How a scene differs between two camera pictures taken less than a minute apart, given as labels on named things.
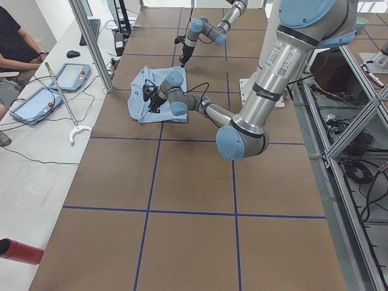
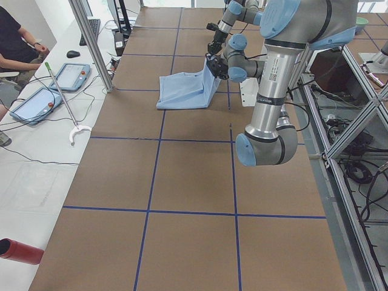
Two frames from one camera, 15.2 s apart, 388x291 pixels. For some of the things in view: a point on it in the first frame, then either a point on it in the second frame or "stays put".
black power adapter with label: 119,43 stays put
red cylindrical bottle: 11,249 stays put
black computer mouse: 72,54 stays put
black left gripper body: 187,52 -> 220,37
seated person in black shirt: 17,52 stays put
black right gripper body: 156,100 -> 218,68
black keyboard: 94,24 stays put
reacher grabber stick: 77,127 stays put
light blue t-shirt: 140,108 -> 184,90
